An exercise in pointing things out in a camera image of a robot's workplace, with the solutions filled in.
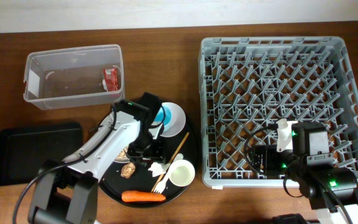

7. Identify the orange carrot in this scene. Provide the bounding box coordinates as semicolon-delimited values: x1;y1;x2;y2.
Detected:
121;190;166;202

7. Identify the red snack wrapper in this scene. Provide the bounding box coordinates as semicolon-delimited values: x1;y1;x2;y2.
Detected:
102;67;119;91

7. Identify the white tissue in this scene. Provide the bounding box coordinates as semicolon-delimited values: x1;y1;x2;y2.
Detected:
148;162;170;177

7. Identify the white plastic fork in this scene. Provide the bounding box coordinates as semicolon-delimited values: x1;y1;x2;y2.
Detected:
152;153;183;194

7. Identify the grey plate with rice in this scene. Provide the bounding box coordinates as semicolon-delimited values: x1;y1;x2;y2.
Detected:
114;147;130;163

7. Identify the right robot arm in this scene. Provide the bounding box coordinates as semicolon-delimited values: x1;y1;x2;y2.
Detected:
244;119;358;223

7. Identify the clear plastic bin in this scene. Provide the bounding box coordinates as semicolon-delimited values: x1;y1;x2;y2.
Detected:
23;44;125;110

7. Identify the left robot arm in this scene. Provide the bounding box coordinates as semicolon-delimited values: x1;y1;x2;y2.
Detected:
27;93;163;223

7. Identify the round black serving tray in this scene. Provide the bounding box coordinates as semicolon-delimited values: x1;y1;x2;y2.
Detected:
99;118;202;208

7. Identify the pink shallow bowl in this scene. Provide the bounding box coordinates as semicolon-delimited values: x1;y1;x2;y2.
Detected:
161;102;186;138

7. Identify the black rectangular tray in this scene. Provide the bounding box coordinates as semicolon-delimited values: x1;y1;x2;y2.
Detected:
0;122;83;186

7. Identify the brown walnut shell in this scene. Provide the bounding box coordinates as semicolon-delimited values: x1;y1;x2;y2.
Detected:
121;162;135;179

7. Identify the blue plastic cup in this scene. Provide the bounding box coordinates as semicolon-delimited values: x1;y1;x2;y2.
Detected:
152;105;172;131

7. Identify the small white cup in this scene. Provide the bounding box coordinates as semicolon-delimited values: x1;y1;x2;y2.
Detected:
168;159;195;187

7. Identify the grey dishwasher rack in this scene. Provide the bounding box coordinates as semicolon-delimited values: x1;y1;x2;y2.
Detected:
198;36;358;189

